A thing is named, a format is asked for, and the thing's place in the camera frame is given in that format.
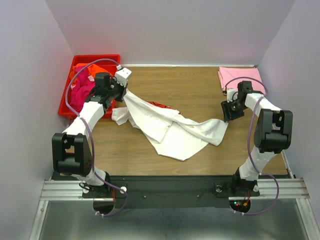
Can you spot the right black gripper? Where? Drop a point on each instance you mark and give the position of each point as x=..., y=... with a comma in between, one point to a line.
x=231, y=111

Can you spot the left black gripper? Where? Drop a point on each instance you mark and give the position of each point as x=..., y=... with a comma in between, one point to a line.
x=119, y=92

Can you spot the white printed t shirt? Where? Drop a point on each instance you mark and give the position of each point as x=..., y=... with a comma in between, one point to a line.
x=169, y=132

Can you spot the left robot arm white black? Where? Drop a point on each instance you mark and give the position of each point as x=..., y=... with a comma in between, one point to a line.
x=73, y=149

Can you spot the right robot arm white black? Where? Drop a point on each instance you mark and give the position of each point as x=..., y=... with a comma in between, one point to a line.
x=269, y=136

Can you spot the orange t shirt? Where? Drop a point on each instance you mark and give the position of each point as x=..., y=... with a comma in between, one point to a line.
x=88, y=74

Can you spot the folded pink t shirt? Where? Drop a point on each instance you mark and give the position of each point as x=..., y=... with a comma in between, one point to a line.
x=226, y=74

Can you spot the magenta t shirt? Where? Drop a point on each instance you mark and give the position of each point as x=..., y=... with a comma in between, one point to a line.
x=79, y=93

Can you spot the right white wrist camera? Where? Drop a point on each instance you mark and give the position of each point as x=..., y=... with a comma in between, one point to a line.
x=231, y=94

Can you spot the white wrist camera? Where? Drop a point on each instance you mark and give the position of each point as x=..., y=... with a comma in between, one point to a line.
x=231, y=94
x=122, y=75

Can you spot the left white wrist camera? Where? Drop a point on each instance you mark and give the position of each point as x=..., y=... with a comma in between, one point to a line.
x=122, y=75

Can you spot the aluminium frame rail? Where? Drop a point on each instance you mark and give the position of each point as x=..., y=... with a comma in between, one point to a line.
x=289, y=188

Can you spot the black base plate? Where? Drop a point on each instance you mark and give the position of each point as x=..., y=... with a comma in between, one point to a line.
x=156, y=192

